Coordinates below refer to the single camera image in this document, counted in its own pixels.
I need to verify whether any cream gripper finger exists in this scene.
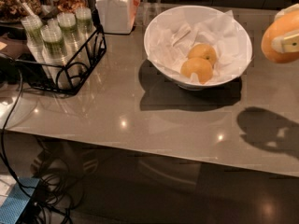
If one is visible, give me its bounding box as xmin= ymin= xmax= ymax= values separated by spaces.
xmin=271 ymin=30 xmax=299 ymax=53
xmin=274 ymin=3 xmax=299 ymax=21

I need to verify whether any large orange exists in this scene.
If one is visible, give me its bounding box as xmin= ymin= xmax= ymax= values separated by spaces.
xmin=261 ymin=10 xmax=299 ymax=63

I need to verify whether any white bowl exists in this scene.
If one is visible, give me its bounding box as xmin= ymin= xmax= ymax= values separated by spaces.
xmin=143 ymin=5 xmax=253 ymax=91

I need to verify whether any snack bowl top left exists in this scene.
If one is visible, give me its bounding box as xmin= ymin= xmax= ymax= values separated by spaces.
xmin=0 ymin=0 xmax=42 ymax=23

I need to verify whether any small orange at back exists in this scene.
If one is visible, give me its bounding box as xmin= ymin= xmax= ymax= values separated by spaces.
xmin=187 ymin=44 xmax=217 ymax=65

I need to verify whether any small orange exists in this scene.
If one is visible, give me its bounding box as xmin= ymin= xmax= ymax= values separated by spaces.
xmin=180 ymin=57 xmax=213 ymax=84
xmin=187 ymin=44 xmax=217 ymax=65

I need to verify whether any small orange at front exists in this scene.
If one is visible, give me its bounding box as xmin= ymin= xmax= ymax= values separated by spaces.
xmin=180 ymin=57 xmax=213 ymax=84

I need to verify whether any white paper liner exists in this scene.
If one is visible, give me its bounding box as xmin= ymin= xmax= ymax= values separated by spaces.
xmin=146 ymin=9 xmax=254 ymax=86

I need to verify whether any white ceramic jar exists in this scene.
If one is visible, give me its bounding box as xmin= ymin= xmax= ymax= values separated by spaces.
xmin=95 ymin=0 xmax=134 ymax=35

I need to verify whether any plastic cup stack right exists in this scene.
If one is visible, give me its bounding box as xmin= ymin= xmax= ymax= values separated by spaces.
xmin=75 ymin=7 xmax=93 ymax=34

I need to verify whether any plastic cup stack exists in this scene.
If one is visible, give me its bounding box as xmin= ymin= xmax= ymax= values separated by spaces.
xmin=75 ymin=7 xmax=93 ymax=34
xmin=40 ymin=25 xmax=70 ymax=65
xmin=57 ymin=12 xmax=80 ymax=49
xmin=21 ymin=15 xmax=44 ymax=63

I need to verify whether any plastic cup stack middle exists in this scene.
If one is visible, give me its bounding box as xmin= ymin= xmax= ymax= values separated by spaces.
xmin=57 ymin=12 xmax=80 ymax=49

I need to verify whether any snack tray with pastries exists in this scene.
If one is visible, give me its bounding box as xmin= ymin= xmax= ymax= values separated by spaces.
xmin=54 ymin=0 xmax=85 ymax=12

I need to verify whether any plastic cup stack front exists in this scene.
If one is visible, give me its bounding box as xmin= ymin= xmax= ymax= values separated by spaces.
xmin=40 ymin=25 xmax=70 ymax=65

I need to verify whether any plastic cup stack left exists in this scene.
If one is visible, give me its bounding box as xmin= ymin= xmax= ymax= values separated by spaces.
xmin=21 ymin=15 xmax=44 ymax=63

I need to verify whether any blue box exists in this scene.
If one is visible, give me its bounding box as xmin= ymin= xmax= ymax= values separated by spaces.
xmin=0 ymin=177 xmax=39 ymax=224

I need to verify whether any black wire basket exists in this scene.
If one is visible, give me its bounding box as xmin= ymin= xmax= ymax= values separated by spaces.
xmin=15 ymin=23 xmax=107 ymax=96

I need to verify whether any black cable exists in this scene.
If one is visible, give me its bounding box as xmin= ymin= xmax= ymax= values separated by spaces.
xmin=0 ymin=51 xmax=85 ymax=224

